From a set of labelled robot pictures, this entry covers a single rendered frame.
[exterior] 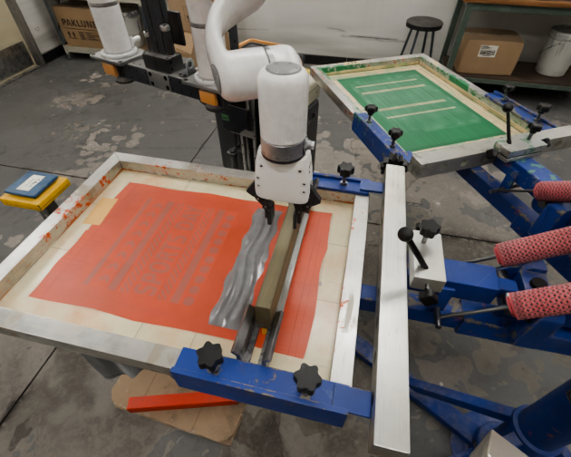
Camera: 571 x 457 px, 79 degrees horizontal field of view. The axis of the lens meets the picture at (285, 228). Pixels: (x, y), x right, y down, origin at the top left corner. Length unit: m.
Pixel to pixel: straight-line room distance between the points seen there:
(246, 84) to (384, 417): 0.53
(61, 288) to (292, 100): 0.66
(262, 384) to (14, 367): 1.64
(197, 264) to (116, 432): 1.08
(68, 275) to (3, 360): 1.29
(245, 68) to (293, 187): 0.20
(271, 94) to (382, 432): 0.50
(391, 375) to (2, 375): 1.84
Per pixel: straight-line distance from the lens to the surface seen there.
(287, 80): 0.50
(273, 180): 0.60
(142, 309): 0.80
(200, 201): 0.99
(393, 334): 0.65
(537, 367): 2.08
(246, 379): 0.63
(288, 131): 0.53
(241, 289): 0.77
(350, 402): 0.62
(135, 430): 1.75
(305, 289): 0.77
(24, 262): 0.98
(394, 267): 0.73
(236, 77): 0.56
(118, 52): 1.49
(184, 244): 0.89
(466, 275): 0.77
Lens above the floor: 1.59
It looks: 46 degrees down
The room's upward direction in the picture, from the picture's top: straight up
